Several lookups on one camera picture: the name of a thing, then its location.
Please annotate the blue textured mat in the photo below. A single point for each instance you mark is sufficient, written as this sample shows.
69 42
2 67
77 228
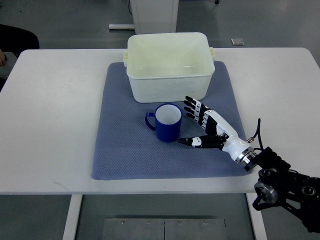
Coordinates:
125 148

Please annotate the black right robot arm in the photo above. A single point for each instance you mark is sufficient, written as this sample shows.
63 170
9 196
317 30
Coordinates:
280 186

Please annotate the blue mug white inside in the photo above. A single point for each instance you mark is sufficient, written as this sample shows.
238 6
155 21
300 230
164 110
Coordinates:
165 121

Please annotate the left white table leg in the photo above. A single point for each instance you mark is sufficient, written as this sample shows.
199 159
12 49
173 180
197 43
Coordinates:
72 219

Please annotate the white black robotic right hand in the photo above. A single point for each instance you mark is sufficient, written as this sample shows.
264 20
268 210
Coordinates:
218 133

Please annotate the white cabinet pedestal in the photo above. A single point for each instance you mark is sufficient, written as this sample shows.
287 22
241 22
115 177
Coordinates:
151 17

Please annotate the black chair at left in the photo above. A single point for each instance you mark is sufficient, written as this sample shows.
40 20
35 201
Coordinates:
16 40

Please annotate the small grey floor socket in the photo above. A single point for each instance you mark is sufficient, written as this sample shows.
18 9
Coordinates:
237 41

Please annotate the white table leg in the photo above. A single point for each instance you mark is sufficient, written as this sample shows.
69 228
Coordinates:
256 219
72 219

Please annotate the grey metal floor plate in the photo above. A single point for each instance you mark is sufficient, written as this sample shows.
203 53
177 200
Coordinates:
164 229

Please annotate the right white table leg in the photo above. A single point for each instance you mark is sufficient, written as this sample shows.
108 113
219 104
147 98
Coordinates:
256 219

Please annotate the cream plastic box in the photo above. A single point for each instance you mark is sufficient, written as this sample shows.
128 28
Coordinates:
167 67

